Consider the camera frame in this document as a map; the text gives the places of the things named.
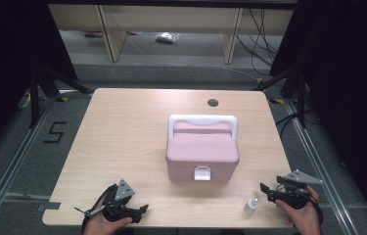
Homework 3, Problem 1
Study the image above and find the grey strap tail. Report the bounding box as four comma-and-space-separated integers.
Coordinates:
73, 206, 103, 218

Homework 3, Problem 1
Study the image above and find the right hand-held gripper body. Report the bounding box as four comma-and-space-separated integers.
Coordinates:
277, 168, 324, 210

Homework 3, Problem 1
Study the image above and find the aluminium floor rail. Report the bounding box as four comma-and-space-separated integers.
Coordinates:
283, 98, 359, 235
0, 97, 57, 235

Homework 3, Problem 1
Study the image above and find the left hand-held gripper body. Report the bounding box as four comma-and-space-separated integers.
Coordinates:
101, 178, 140, 224

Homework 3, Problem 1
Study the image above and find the black metal stand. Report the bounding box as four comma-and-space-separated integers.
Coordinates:
28, 64, 94, 129
252, 63, 308, 129

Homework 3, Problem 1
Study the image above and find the small white dropper bottle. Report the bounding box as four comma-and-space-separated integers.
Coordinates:
243, 198, 259, 215

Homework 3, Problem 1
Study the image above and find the bundle of black cables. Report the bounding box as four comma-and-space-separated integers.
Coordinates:
236, 8, 279, 68

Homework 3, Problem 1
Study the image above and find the pink box lid white handle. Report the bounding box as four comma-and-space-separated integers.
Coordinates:
165, 114, 241, 165

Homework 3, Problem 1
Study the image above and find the thin white floor cable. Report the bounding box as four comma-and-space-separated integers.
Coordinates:
184, 64, 261, 81

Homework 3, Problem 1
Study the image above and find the person's right hand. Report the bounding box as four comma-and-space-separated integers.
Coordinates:
274, 187, 322, 235

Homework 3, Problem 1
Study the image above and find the person's left hand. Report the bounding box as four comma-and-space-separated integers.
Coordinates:
82, 199, 134, 235

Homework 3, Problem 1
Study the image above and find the clear plastic bag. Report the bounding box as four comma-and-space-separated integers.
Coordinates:
155, 31, 181, 44

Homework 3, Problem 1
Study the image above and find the light wooden shelf unit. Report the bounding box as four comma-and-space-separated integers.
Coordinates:
47, 3, 295, 65

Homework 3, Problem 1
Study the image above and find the black floor cable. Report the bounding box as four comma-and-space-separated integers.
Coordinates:
274, 111, 306, 138

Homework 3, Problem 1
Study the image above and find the black curtain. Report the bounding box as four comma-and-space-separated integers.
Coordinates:
268, 0, 367, 226
0, 0, 78, 165

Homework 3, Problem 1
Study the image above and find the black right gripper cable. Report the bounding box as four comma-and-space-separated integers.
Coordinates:
307, 187, 325, 235

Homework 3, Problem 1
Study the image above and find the pink storage box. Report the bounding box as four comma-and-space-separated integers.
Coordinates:
165, 156, 241, 184

